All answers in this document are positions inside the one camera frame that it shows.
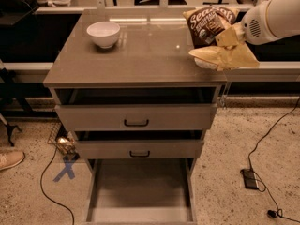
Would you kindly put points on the tan covered gripper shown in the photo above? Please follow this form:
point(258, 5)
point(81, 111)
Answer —
point(253, 28)

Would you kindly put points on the brown chip bag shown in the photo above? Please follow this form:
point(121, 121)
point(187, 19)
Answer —
point(204, 24)

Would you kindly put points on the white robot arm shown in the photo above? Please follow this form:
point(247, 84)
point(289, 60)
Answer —
point(270, 21)

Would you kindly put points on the top grey drawer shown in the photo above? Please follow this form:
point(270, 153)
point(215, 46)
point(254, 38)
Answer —
point(170, 108)

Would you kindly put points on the grey drawer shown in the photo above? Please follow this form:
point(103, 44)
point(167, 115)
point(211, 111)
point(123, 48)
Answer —
point(139, 144)
point(170, 108)
point(154, 191)

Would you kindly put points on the grey drawer cabinet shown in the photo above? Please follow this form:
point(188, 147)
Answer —
point(152, 52)

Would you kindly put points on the bottom grey drawer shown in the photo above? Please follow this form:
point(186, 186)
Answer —
point(154, 191)

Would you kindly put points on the middle grey drawer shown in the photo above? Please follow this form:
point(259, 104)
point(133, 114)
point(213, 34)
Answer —
point(139, 144)

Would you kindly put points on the white ceramic bowl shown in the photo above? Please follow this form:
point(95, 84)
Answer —
point(104, 34)

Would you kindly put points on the black power adapter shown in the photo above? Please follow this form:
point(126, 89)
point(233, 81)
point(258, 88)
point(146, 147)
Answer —
point(249, 178)

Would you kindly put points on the blue tape cross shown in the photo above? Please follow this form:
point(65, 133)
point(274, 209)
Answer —
point(67, 170)

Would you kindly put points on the beige shoe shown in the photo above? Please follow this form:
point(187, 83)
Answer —
point(11, 159)

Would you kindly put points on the wire basket with object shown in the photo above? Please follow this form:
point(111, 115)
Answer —
point(62, 141)

